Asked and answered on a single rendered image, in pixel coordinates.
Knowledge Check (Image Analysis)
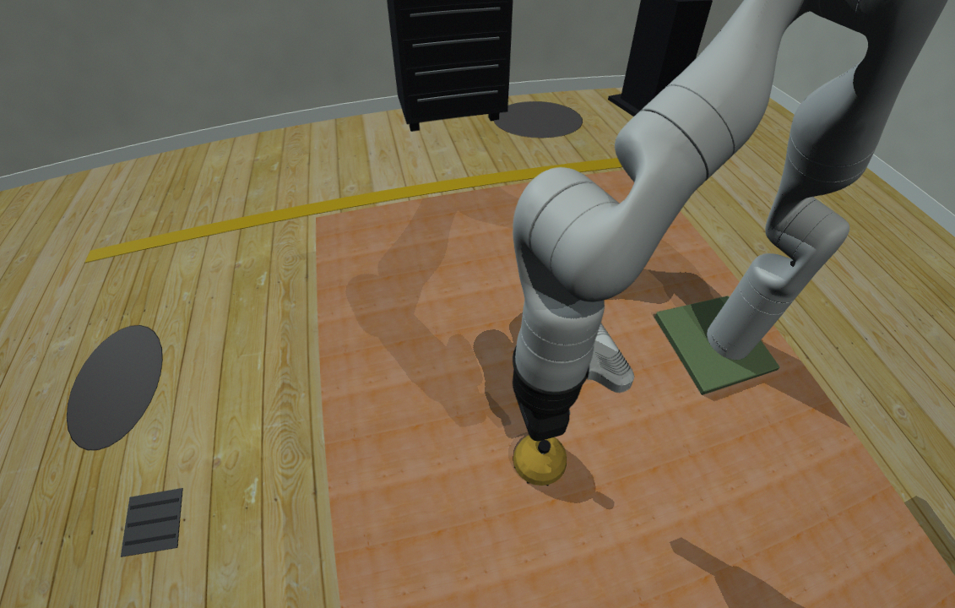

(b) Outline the brass dome bell body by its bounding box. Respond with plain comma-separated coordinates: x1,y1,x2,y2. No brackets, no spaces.
513,435,567,486

